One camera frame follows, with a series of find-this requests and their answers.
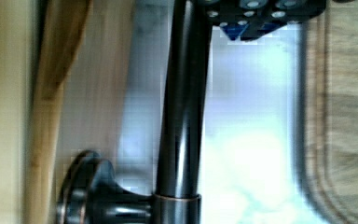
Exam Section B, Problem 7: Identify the black gripper finger with screws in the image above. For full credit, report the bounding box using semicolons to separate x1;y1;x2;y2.
195;0;326;41

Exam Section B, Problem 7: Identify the wooden drawer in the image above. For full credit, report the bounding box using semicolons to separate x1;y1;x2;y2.
0;0;135;224

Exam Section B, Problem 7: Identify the dark metal drawer handle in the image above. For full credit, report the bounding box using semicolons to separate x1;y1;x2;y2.
55;0;212;224

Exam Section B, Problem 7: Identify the wooden cutting board tray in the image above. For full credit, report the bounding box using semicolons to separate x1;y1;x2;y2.
296;0;358;224

